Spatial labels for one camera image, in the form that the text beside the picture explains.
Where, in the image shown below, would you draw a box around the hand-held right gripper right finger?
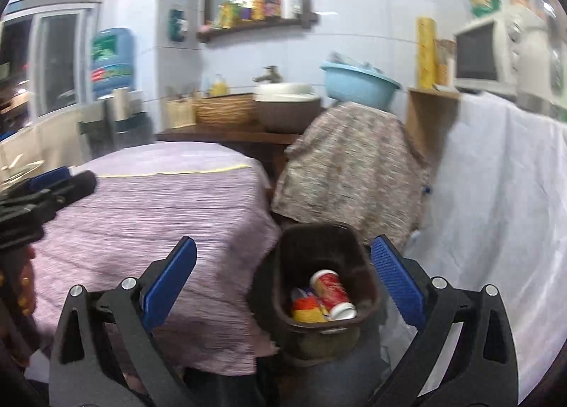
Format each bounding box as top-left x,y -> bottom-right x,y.
370,234 -> 520,407

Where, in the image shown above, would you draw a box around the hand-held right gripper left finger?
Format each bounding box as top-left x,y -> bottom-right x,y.
49,236 -> 198,407

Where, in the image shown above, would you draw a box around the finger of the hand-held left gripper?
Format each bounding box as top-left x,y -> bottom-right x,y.
24,167 -> 72,194
42,171 -> 97,213

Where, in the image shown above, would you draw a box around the red white can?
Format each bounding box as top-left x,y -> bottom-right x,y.
309,269 -> 357,321

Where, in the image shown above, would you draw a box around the yellow red snack packet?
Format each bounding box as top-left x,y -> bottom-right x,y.
291,296 -> 329,323

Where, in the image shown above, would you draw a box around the dark brown trash bin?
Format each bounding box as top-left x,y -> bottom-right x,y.
248,223 -> 384,366

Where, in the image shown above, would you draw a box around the person's left forearm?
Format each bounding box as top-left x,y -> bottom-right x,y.
0,245 -> 36,319

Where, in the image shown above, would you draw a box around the water dispenser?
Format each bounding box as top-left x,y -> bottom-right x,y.
79,90 -> 147,155

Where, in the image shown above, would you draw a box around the paper cup tube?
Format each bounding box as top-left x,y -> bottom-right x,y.
113,88 -> 129,122

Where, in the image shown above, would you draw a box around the person's dark trousers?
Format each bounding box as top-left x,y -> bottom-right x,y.
184,336 -> 391,407

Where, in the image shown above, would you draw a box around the white cloth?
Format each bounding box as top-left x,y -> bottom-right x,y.
381,92 -> 567,399

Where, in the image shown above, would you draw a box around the sliding window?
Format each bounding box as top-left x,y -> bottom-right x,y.
0,0 -> 105,124

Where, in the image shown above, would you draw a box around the beige chopstick holder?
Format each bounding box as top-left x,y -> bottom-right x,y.
166,97 -> 196,128

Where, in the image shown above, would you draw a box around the paisley cloth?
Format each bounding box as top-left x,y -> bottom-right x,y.
271,101 -> 432,252

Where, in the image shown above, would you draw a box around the blue water jug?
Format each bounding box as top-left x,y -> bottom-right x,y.
90,27 -> 136,97

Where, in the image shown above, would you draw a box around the dark wooden counter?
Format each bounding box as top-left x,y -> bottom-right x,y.
155,123 -> 306,177

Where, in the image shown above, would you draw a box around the wooden cabinet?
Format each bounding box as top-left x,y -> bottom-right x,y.
405,87 -> 464,168

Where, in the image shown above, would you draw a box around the woven basket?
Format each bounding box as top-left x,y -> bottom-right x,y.
193,94 -> 258,126

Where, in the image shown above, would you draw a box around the brown pot white lid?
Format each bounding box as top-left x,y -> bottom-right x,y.
253,83 -> 322,133

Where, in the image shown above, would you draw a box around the light blue basin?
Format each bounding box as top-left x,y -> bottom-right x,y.
320,60 -> 403,112

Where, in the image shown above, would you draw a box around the brass faucet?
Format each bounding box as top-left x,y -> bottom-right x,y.
252,66 -> 284,84

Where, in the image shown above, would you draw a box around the glass jar wooden lid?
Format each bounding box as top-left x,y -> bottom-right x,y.
436,39 -> 457,86

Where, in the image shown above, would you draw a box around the yellow roll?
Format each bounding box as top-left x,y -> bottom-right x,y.
415,17 -> 439,89

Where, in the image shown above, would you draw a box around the white microwave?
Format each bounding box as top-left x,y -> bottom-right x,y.
453,17 -> 521,95

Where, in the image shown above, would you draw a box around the white steel kettle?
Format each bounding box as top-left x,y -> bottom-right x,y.
514,6 -> 567,117

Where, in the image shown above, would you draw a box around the green wall holder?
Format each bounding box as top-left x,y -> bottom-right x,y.
168,8 -> 189,42

